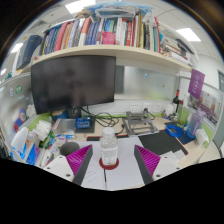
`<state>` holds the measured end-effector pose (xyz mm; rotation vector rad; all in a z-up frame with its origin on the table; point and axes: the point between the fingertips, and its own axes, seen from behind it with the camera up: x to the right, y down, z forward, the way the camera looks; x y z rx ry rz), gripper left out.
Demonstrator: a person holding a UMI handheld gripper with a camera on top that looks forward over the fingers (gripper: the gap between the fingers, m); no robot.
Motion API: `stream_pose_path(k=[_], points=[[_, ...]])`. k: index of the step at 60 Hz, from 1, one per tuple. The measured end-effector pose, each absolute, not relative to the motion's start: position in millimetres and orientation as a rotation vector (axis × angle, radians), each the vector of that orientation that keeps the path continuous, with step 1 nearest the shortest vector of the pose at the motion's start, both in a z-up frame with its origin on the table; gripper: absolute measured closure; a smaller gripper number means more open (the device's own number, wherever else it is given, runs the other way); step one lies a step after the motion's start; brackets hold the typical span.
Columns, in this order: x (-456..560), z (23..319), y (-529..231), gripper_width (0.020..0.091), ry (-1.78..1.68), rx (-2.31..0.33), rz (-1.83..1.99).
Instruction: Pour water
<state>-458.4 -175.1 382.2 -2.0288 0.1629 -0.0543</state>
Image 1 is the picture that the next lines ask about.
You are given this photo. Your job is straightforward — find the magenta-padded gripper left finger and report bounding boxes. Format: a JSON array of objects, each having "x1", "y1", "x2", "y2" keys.
[{"x1": 42, "y1": 143, "x2": 94, "y2": 187}]

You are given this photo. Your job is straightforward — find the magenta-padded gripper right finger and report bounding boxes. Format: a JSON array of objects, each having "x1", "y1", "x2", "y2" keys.
[{"x1": 133, "y1": 144, "x2": 183, "y2": 185}]

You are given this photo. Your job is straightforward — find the clear plastic water bottle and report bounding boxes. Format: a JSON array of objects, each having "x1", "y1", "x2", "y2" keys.
[{"x1": 99, "y1": 126, "x2": 120, "y2": 167}]

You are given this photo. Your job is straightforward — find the grey paper cup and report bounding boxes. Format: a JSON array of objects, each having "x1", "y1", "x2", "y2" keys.
[{"x1": 59, "y1": 141, "x2": 81, "y2": 158}]

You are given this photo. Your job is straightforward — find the black desk mat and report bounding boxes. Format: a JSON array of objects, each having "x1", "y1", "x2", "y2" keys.
[{"x1": 85, "y1": 129, "x2": 189, "y2": 157}]

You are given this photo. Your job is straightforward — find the blue tissue box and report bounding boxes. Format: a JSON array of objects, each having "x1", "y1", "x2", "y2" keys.
[{"x1": 24, "y1": 141, "x2": 41, "y2": 166}]

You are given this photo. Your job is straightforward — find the clear plastic box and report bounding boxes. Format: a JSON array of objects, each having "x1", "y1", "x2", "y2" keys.
[{"x1": 53, "y1": 118, "x2": 78, "y2": 136}]

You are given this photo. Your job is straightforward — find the pile of white tissues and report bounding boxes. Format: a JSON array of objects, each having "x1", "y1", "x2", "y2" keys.
[{"x1": 33, "y1": 119, "x2": 53, "y2": 141}]

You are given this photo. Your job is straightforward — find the flat round red coaster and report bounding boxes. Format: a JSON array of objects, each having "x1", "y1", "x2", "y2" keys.
[{"x1": 98, "y1": 157, "x2": 120, "y2": 171}]

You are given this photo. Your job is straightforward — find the white paper sheets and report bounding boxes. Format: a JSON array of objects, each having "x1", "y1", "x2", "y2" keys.
[{"x1": 71, "y1": 136, "x2": 148, "y2": 191}]

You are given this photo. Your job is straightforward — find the silver metal laptop stand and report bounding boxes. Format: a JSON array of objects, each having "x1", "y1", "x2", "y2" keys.
[{"x1": 121, "y1": 110, "x2": 160, "y2": 138}]

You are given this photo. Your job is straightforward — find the blue snack pack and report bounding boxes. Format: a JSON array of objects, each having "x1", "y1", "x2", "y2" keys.
[{"x1": 75, "y1": 115, "x2": 93, "y2": 130}]

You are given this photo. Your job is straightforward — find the blue purple drink bottle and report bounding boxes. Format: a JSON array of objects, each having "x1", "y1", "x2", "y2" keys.
[{"x1": 186, "y1": 108, "x2": 206, "y2": 139}]

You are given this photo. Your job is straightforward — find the white jar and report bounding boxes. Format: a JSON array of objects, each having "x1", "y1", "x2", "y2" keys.
[{"x1": 164, "y1": 103, "x2": 176, "y2": 118}]

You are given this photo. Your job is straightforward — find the dark wine bottle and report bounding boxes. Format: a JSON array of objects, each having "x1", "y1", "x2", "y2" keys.
[{"x1": 172, "y1": 89, "x2": 181, "y2": 114}]

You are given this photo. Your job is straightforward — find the black computer monitor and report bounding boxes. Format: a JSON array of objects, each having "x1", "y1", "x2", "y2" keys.
[{"x1": 30, "y1": 54, "x2": 117, "y2": 119}]

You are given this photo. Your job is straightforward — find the purple hanging banner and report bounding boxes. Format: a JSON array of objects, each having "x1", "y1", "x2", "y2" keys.
[{"x1": 187, "y1": 68, "x2": 206, "y2": 100}]

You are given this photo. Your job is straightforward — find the coiled blue cable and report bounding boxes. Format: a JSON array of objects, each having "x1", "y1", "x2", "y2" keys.
[{"x1": 164, "y1": 123, "x2": 185, "y2": 138}]

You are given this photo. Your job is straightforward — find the white wall power outlet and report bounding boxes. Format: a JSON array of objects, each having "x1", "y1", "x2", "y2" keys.
[
  {"x1": 153, "y1": 102, "x2": 164, "y2": 114},
  {"x1": 128, "y1": 101, "x2": 142, "y2": 114},
  {"x1": 142, "y1": 102, "x2": 154, "y2": 113}
]

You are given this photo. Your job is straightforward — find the black cables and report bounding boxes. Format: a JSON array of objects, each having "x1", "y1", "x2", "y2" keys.
[{"x1": 79, "y1": 106, "x2": 126, "y2": 134}]

